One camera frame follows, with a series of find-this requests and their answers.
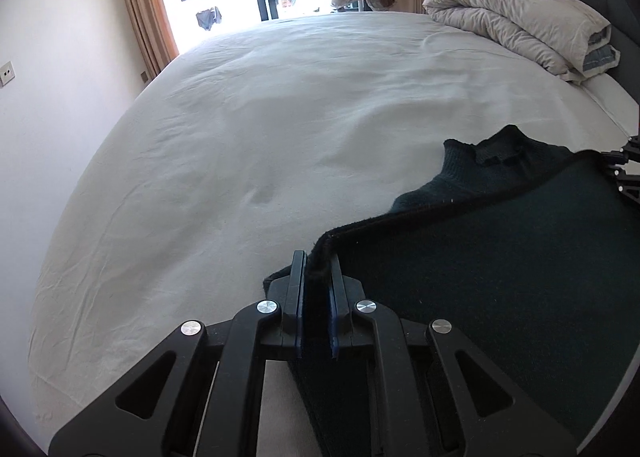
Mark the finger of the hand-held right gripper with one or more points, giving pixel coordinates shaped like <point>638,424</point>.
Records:
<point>627,182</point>

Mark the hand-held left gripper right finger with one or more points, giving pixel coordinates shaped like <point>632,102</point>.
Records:
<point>336,297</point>

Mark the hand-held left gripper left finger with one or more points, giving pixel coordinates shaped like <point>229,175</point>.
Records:
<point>297,287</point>

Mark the dark green sweater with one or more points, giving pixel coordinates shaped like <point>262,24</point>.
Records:
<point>500,262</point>

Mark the white bed sheet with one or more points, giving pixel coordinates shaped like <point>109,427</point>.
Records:
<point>250,137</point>

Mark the dark grey headboard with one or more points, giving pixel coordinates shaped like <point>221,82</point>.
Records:
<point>622,12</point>

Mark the folded grey duvet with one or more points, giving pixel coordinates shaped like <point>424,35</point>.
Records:
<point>500,17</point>

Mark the small dark hanging garment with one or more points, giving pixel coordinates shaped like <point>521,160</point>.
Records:
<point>207,19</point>

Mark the white wall socket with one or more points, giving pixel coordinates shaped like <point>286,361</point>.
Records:
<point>7,73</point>

